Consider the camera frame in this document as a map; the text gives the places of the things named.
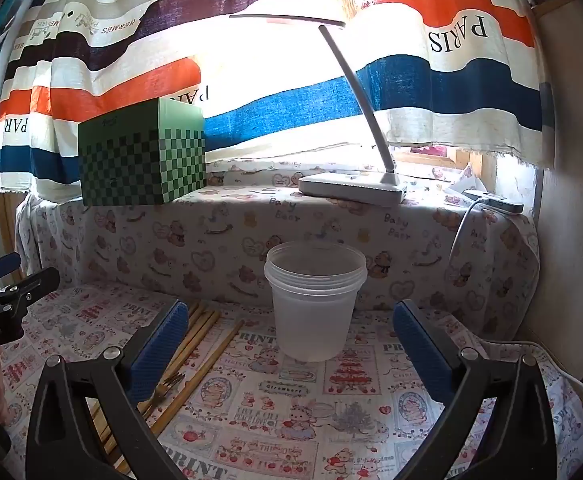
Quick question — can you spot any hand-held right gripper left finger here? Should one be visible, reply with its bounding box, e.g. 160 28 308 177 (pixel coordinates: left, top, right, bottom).
25 299 190 480

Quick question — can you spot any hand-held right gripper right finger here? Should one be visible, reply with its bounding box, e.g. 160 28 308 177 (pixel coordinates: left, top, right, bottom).
392 299 557 480

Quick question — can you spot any small metal fork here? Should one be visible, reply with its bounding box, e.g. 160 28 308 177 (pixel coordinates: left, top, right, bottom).
138 373 186 418

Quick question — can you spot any bundle of wooden chopsticks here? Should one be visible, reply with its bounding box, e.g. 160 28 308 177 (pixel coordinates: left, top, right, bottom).
88 301 244 476

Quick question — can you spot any clear plastic container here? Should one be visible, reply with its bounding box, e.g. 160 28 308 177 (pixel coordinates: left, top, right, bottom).
264 241 369 363

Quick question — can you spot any wooden side panel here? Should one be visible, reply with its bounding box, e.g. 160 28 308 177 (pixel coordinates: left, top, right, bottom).
0 191 26 281

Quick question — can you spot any bear print cloth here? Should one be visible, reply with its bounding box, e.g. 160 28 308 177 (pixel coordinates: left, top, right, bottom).
16 157 542 341

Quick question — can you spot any strawberry print tablecloth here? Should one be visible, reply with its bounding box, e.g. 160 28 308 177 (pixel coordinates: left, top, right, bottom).
0 280 583 480

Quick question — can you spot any green checkered box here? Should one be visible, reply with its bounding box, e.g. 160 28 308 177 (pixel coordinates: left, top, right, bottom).
77 97 207 207

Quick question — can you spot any white desk lamp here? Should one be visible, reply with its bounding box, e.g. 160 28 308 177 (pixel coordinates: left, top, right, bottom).
228 12 408 207

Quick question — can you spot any light wooden board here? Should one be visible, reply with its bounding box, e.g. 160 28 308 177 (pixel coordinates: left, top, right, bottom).
531 0 583 381

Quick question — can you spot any striped curtain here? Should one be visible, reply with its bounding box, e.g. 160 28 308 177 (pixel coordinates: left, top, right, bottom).
0 0 557 196

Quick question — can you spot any white charging cable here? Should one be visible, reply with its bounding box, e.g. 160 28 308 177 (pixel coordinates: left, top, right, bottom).
448 199 487 281

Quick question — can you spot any wooden window frame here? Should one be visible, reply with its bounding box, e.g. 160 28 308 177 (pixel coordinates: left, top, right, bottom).
396 146 498 192

